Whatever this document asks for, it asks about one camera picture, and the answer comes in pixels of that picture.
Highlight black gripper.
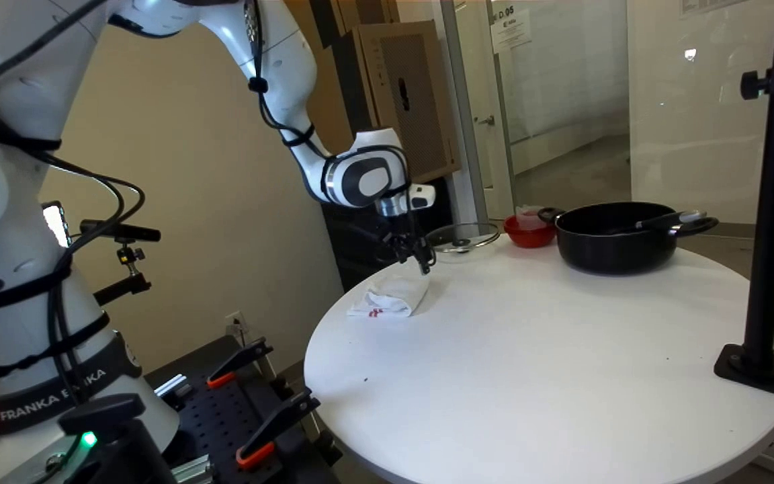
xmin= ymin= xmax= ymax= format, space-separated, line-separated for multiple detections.
xmin=375 ymin=209 xmax=437 ymax=278

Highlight white towel with red stripes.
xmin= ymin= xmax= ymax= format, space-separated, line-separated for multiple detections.
xmin=343 ymin=274 xmax=436 ymax=323

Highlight glass pot lid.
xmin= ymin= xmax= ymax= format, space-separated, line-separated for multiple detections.
xmin=427 ymin=224 xmax=506 ymax=259

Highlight red plastic container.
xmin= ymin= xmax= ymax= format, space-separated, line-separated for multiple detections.
xmin=503 ymin=206 xmax=558 ymax=249

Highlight brown cardboard box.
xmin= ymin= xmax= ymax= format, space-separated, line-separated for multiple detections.
xmin=315 ymin=0 xmax=463 ymax=184

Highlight black cooking pot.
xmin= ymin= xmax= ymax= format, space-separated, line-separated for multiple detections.
xmin=538 ymin=200 xmax=719 ymax=278

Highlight black orange clamp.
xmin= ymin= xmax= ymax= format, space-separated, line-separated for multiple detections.
xmin=234 ymin=388 xmax=322 ymax=474
xmin=205 ymin=335 xmax=275 ymax=389

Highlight paper sign on door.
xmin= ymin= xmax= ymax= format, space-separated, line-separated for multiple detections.
xmin=488 ymin=6 xmax=535 ymax=54

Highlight black control box green light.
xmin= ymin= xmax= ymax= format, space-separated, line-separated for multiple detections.
xmin=46 ymin=393 xmax=152 ymax=484

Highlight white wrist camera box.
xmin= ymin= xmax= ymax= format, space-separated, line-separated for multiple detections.
xmin=406 ymin=184 xmax=437 ymax=212

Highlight black camera on mount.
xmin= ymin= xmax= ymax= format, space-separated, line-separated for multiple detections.
xmin=73 ymin=217 xmax=163 ymax=306

